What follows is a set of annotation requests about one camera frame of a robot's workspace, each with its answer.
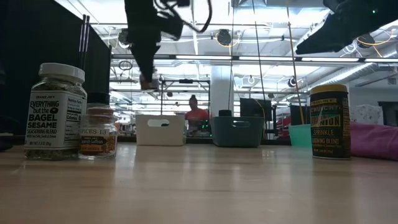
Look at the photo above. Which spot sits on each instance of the black aluminium table frame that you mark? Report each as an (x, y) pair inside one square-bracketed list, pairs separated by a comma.
[(199, 140)]

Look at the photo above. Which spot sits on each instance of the bagel seasoning jar white lid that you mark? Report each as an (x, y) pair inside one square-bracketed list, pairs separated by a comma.
[(53, 124)]

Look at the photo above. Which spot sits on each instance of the dark teal plastic bin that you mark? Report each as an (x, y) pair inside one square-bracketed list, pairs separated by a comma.
[(237, 137)]

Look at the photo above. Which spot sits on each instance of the white plastic bin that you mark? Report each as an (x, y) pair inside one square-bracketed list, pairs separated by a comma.
[(160, 133)]

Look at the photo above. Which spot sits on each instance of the black monitor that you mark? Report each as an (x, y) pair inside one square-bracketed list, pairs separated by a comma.
[(250, 107)]

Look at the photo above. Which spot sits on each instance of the silver ventilation duct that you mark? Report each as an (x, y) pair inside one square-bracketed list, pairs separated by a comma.
[(351, 73)]

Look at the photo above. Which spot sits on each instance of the onion seasoning jar yellow lid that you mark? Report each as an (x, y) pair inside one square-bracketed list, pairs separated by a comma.
[(329, 124)]

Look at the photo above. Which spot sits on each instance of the small saffron jar cork lid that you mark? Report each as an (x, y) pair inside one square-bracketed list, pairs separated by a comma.
[(98, 143), (150, 84)]

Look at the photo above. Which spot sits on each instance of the dark cabinet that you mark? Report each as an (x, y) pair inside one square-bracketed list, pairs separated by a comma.
[(390, 113)]

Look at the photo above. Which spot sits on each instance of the black fence panel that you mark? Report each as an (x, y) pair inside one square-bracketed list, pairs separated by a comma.
[(295, 113)]

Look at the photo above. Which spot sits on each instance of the white pillar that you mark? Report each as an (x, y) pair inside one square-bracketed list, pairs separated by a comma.
[(220, 90)]

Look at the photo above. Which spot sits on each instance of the white patterned board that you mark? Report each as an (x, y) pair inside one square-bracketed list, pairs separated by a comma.
[(367, 113)]

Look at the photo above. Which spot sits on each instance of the turquoise plastic bin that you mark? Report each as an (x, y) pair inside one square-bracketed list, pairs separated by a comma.
[(300, 136)]

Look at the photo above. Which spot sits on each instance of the device with green lights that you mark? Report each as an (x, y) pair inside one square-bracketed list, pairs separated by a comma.
[(205, 127)]

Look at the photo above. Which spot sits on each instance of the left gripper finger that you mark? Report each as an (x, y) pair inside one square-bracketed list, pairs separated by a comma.
[(140, 56), (151, 56)]

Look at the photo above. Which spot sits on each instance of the black metal frame rig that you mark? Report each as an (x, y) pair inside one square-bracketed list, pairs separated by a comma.
[(186, 81)]

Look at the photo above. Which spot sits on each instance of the person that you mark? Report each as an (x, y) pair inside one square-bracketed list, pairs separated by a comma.
[(196, 115)]

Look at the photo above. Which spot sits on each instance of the long ceiling light bar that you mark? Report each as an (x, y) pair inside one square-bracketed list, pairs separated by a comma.
[(202, 57)]

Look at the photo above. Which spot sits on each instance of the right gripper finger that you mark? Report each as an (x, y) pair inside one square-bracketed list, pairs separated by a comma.
[(332, 37)]

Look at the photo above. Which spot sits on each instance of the purple label jar black lid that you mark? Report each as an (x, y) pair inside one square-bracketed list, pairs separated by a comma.
[(99, 98)]

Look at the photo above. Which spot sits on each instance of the magenta cloth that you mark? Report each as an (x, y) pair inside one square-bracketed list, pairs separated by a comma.
[(373, 140)]

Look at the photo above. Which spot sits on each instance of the black partition panel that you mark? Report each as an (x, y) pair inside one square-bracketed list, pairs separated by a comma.
[(18, 37)]

